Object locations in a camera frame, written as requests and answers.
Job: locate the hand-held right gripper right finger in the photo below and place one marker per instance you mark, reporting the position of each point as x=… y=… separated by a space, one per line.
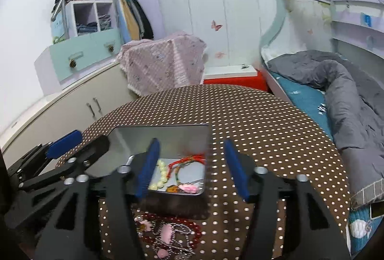
x=237 y=171

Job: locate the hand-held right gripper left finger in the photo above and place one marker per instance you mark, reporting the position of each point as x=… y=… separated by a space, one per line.
x=147 y=170

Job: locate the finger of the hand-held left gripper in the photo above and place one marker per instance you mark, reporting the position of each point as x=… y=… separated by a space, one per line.
x=96 y=147
x=64 y=141

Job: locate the orange charm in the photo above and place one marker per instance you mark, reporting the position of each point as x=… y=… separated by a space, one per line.
x=171 y=188

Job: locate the dark metal jewelry box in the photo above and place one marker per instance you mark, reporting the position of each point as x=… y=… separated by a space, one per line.
x=174 y=140

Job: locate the pink charm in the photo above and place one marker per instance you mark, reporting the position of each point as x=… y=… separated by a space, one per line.
x=162 y=253
x=144 y=224

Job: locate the white low cabinet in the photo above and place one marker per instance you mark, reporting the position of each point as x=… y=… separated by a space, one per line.
x=54 y=110

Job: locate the round polka dot table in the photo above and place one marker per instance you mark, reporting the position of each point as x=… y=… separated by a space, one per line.
x=270 y=143

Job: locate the pinecone drawer knob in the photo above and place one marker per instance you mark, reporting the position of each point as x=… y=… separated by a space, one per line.
x=73 y=63
x=111 y=48

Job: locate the red storage stool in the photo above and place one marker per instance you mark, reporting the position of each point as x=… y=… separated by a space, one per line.
x=234 y=82

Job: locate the teal drawer unit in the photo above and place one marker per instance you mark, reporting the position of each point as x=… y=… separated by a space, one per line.
x=87 y=51

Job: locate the teal bedsheet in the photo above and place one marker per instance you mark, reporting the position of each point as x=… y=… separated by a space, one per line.
x=306 y=101

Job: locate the white board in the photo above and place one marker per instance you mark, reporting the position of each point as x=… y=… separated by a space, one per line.
x=228 y=71

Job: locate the green toy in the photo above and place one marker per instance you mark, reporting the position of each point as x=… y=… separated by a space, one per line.
x=57 y=38

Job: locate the pink bear print cloth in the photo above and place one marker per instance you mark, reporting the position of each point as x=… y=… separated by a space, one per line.
x=162 y=62

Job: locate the folded blue jeans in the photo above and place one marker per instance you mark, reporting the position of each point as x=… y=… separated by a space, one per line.
x=87 y=28

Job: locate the pink flower sticker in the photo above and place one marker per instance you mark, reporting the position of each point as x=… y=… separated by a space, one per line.
x=219 y=54

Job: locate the folded grey clothes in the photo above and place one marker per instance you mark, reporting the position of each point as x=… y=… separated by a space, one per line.
x=105 y=22

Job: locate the row of hanging clothes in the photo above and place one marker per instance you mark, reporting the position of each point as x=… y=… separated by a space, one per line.
x=133 y=18

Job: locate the blue cloud print blanket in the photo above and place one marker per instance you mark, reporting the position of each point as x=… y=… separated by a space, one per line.
x=360 y=228

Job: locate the grey duvet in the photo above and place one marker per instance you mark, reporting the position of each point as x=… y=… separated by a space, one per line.
x=354 y=98

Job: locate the pink butterfly sticker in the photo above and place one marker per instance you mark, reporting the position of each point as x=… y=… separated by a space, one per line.
x=216 y=26

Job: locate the white wardrobe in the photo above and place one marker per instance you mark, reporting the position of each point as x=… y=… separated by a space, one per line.
x=204 y=2

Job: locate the white bedside shelf unit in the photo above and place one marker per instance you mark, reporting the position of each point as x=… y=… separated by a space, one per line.
x=351 y=29

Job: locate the small white shelf item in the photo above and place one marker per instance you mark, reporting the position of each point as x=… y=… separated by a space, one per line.
x=370 y=41

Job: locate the small blue box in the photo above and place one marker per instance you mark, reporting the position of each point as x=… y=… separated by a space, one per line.
x=366 y=20

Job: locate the teal bunk bed frame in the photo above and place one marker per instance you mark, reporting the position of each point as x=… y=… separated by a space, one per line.
x=280 y=20

